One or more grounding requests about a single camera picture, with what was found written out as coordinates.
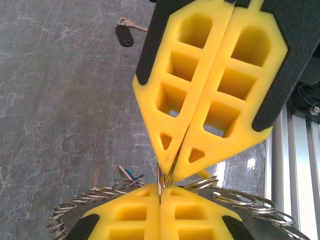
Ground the wide aluminium frame rail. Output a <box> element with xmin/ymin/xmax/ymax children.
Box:
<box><xmin>264</xmin><ymin>107</ymin><xmax>320</xmax><ymax>240</ymax></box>

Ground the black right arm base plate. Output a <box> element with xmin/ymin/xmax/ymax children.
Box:
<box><xmin>291</xmin><ymin>83</ymin><xmax>320</xmax><ymax>123</ymax></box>

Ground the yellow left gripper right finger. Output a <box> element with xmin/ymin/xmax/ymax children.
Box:
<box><xmin>159</xmin><ymin>184</ymin><xmax>256</xmax><ymax>240</ymax></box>

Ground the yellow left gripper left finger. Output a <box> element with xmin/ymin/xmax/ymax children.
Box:
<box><xmin>64</xmin><ymin>183</ymin><xmax>161</xmax><ymax>240</ymax></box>

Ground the key with black tag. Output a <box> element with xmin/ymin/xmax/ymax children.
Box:
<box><xmin>115</xmin><ymin>16</ymin><xmax>149</xmax><ymax>47</ymax></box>

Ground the metal keyring plate with rings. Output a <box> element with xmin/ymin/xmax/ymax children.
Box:
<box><xmin>46</xmin><ymin>174</ymin><xmax>311</xmax><ymax>240</ymax></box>

